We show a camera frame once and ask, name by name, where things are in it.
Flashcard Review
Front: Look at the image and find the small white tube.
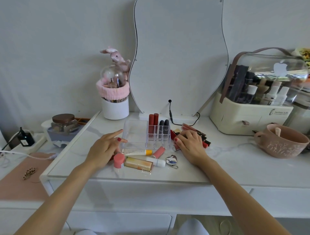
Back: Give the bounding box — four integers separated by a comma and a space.
145, 157, 166, 168

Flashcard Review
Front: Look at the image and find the clear glass dome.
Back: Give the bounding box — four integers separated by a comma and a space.
100, 64, 127, 89

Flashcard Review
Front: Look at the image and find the black dropper bottle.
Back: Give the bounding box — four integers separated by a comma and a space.
17, 127, 35, 147

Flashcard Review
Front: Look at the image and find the person's left hand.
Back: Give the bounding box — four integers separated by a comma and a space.
86, 129, 128, 170

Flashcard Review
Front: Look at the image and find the pink fluffy headband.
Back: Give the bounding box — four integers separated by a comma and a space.
96, 79, 129, 102

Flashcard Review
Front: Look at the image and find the leopard print hair clip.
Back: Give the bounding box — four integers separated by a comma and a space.
23, 167, 37, 180

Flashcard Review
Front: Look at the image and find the pink plush bunny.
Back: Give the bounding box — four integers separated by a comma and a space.
100, 47, 131, 73

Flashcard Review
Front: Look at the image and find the yellow printed packet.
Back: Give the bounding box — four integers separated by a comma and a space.
291, 47, 310, 69

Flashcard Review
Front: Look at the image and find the white cable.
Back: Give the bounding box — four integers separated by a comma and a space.
0, 150, 58, 161

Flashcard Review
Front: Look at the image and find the wavy white-framed mirror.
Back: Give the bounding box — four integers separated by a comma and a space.
128, 0, 229, 117

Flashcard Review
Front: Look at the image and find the black power cable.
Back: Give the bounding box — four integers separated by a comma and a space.
168, 99, 201, 127

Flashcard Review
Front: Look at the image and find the cream tube orange cap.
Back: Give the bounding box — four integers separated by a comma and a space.
122, 148, 153, 156

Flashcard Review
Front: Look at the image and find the row of cosmetic bottles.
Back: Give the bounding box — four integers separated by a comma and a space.
226, 65, 295, 106

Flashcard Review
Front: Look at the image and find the silver heart keychain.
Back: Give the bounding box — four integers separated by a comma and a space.
166, 155, 179, 169

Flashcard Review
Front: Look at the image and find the pink lipstick tube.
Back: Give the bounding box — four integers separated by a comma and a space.
152, 146, 166, 159

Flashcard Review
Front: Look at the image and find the pink round jar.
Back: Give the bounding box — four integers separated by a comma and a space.
113, 153, 126, 169

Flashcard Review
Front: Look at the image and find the person's right hand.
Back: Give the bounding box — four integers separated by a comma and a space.
174, 130, 210, 168

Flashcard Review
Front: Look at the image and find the white round container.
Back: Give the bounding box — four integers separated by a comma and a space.
101, 95, 130, 120

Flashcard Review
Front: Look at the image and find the glass jar brown lid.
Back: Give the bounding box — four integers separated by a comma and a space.
51, 113, 78, 136

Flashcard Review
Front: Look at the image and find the person's left forearm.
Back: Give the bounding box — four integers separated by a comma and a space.
14, 160, 99, 235

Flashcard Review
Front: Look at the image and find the white trouser leg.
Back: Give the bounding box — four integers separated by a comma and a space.
177, 218, 210, 235

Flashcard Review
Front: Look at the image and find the clear white storage container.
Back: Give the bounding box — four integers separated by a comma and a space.
285, 91, 310, 134

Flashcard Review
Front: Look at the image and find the clear acrylic lipstick organizer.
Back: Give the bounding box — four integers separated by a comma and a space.
121, 119, 171, 149

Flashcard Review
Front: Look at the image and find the white power strip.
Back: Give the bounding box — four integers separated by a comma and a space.
9, 130, 47, 155

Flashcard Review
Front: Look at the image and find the pink desk mat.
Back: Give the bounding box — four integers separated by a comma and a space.
0, 152, 57, 202

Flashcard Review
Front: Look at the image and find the cream cosmetic box clear lid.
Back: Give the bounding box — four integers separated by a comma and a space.
209, 47, 310, 136

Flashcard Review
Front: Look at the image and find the peach foundation bottle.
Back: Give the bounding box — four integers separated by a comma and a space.
124, 157, 153, 172

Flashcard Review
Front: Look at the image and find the person's right forearm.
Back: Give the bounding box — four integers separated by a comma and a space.
197, 157, 292, 235

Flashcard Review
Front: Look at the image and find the pink embossed mug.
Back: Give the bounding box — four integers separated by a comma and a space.
253, 123, 310, 159

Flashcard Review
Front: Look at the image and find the pink lip gloss tube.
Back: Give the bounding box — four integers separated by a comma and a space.
181, 123, 207, 136

